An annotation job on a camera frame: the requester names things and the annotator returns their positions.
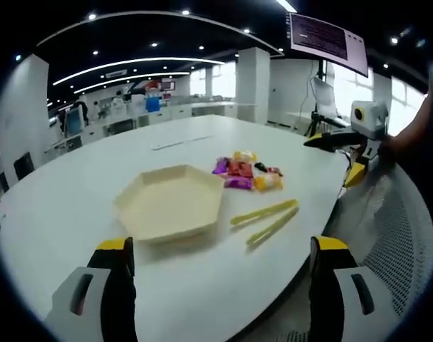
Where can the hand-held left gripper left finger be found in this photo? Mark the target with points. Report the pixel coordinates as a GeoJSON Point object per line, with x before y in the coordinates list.
{"type": "Point", "coordinates": [72, 295]}

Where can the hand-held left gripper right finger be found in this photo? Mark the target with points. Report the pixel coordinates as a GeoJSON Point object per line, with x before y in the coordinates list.
{"type": "Point", "coordinates": [348, 295]}

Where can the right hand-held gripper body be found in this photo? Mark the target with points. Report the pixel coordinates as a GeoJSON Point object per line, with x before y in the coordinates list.
{"type": "Point", "coordinates": [369, 119]}

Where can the pile of snack food packets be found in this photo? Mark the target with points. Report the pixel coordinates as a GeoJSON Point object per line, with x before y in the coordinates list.
{"type": "Point", "coordinates": [245, 172]}

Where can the yellow-green food tongs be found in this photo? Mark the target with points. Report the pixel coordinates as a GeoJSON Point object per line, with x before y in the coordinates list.
{"type": "Point", "coordinates": [264, 213]}

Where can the beige hexagonal container tray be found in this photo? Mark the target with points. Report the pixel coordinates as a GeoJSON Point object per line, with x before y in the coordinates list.
{"type": "Point", "coordinates": [170, 203]}

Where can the white chair backrest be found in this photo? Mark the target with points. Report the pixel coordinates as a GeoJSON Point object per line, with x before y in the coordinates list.
{"type": "Point", "coordinates": [324, 94]}

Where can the white mesh office chair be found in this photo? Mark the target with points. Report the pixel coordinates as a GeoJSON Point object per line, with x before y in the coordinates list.
{"type": "Point", "coordinates": [391, 221]}

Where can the hanging computer monitor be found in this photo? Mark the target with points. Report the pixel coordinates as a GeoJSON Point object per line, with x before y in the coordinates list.
{"type": "Point", "coordinates": [325, 37]}

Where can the black office chair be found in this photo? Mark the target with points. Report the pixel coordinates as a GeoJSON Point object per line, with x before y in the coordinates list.
{"type": "Point", "coordinates": [23, 164]}

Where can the white counter desk row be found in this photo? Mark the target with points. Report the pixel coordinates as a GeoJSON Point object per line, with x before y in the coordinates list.
{"type": "Point", "coordinates": [159, 114]}

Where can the blue box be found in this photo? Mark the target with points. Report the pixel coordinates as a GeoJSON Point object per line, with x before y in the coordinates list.
{"type": "Point", "coordinates": [153, 104]}

